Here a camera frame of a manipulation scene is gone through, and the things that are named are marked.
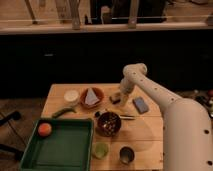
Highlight metal cup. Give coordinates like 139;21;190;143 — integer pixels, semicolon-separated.
119;146;135;164

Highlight black whiteboard eraser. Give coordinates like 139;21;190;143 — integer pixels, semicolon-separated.
109;93;121;104

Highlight orange peach fruit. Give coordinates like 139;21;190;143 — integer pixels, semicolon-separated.
38;123;52;137

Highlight white small cup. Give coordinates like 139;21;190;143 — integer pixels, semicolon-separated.
64;90;79;102

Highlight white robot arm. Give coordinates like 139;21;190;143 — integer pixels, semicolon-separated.
120;63;213;171

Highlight green small cup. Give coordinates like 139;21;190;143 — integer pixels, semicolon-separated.
92;142;109;159

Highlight green plastic tray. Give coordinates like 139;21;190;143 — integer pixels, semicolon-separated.
19;118;94;171

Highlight black chair base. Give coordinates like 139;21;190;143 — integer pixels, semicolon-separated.
0;110;25;161

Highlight dark bowl with beans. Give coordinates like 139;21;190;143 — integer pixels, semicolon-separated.
97;112;122;137

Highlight blue sponge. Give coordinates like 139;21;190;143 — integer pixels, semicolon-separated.
133;97;149;114

